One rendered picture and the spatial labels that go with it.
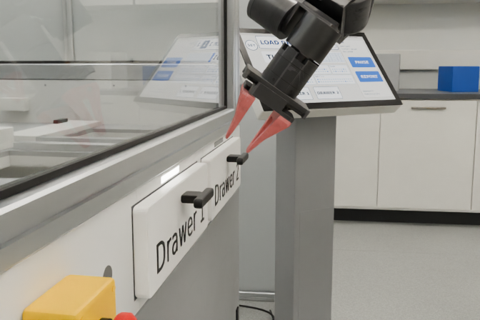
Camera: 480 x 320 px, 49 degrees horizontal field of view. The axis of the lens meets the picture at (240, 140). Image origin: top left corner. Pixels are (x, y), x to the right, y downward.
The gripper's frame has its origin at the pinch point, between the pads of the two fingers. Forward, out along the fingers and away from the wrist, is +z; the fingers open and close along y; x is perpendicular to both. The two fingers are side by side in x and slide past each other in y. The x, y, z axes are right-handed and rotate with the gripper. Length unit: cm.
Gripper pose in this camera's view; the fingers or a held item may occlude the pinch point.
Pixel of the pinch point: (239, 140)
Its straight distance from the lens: 74.5
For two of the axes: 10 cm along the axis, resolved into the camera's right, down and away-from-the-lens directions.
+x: -0.1, 2.5, -9.7
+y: -8.2, -5.5, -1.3
